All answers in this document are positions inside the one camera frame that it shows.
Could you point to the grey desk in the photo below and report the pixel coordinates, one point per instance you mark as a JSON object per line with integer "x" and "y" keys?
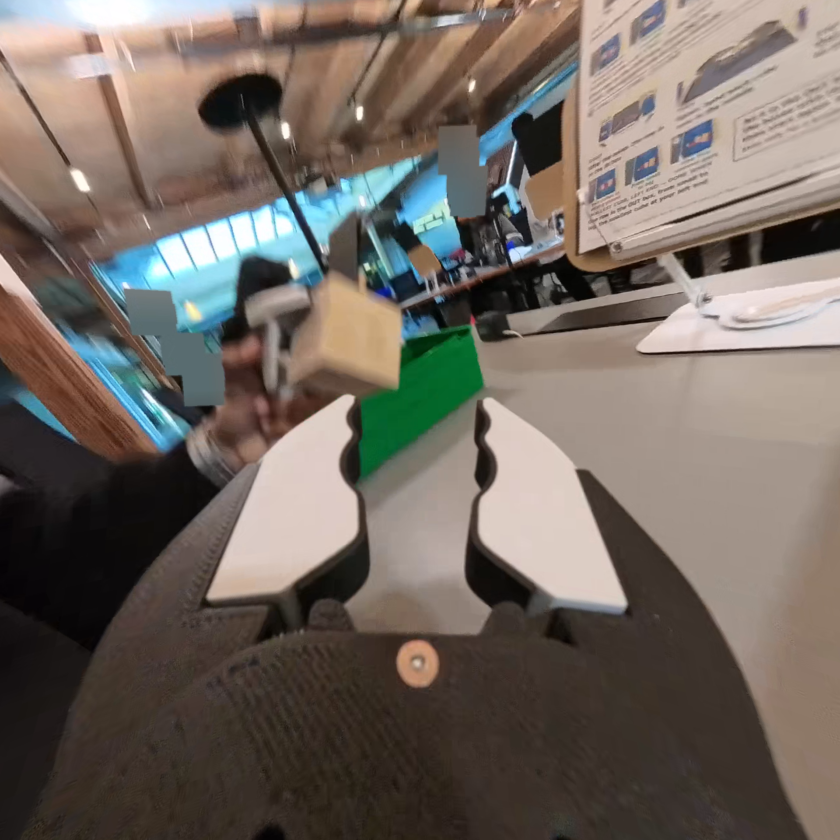
{"x": 689, "y": 459}

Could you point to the wooden post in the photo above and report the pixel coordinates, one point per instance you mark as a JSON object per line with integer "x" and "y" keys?
{"x": 59, "y": 367}

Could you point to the person's left hand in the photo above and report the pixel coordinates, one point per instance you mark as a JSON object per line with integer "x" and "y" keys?
{"x": 243, "y": 407}

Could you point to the small black device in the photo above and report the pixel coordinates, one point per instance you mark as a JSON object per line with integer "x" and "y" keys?
{"x": 489, "y": 326}

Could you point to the person's left forearm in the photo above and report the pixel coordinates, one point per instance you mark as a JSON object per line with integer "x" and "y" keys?
{"x": 85, "y": 525}

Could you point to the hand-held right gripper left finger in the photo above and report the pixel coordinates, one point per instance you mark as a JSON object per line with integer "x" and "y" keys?
{"x": 289, "y": 518}

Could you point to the small wooden board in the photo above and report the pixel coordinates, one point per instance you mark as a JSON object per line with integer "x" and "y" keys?
{"x": 544, "y": 193}
{"x": 426, "y": 259}

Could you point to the green plastic bin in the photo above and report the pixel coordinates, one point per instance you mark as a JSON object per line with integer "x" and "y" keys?
{"x": 420, "y": 387}

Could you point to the large wooden cube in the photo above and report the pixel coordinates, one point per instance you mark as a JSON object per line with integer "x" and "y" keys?
{"x": 348, "y": 341}

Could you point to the black monitor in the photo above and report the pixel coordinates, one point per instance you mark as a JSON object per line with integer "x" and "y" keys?
{"x": 538, "y": 138}

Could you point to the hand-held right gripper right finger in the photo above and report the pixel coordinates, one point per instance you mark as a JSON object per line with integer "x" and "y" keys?
{"x": 544, "y": 525}

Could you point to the silver mesh wristwatch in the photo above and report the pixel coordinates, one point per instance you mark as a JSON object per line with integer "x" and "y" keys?
{"x": 210, "y": 453}

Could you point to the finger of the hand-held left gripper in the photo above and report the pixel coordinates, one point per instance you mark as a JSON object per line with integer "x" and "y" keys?
{"x": 344, "y": 253}

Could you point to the illustrated instruction sheet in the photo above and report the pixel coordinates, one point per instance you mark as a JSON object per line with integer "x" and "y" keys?
{"x": 722, "y": 98}

